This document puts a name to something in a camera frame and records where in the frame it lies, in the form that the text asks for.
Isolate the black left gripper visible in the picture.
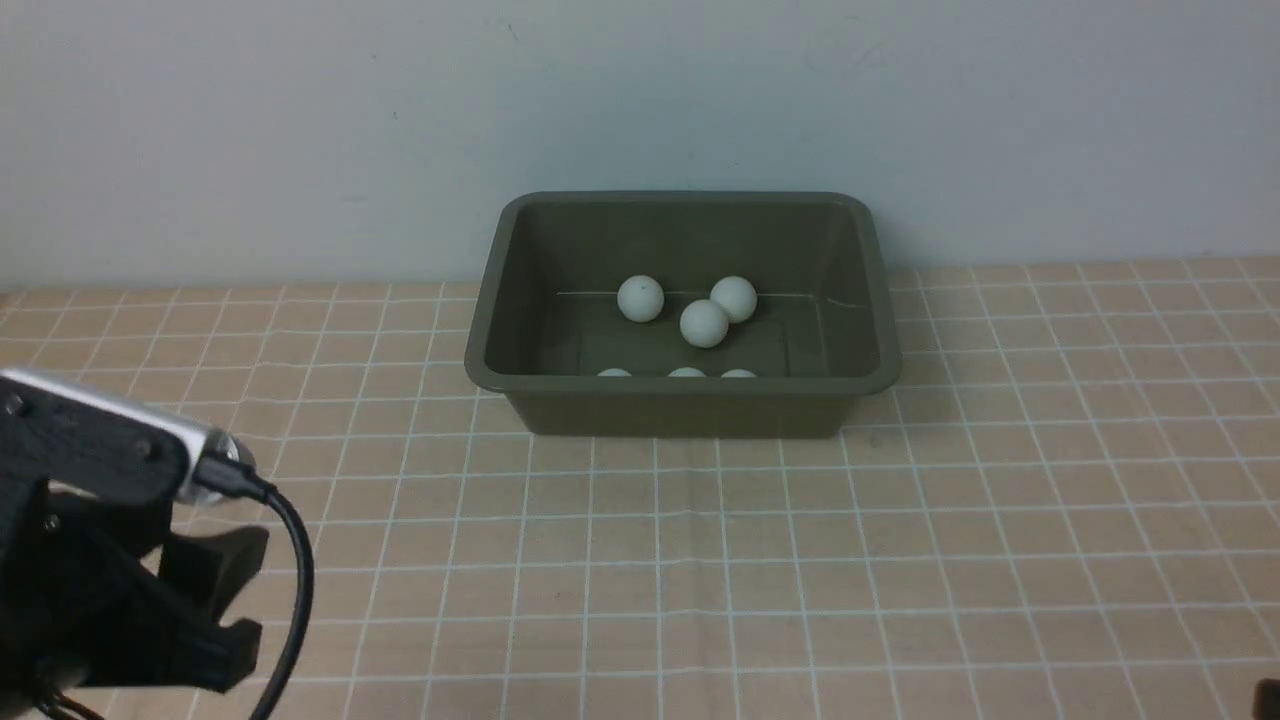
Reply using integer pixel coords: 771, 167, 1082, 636
3, 480, 269, 701

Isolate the white ping-pong ball front logo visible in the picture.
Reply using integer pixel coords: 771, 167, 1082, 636
678, 299, 731, 348

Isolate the white ping-pong ball plain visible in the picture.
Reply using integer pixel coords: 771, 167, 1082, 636
708, 275, 758, 324

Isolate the olive green plastic bin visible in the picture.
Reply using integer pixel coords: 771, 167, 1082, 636
463, 190, 902, 439

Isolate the checkered peach tablecloth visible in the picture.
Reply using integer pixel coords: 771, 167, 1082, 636
1, 258, 1279, 719

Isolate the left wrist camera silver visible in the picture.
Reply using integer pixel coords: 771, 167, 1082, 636
1, 366, 257, 507

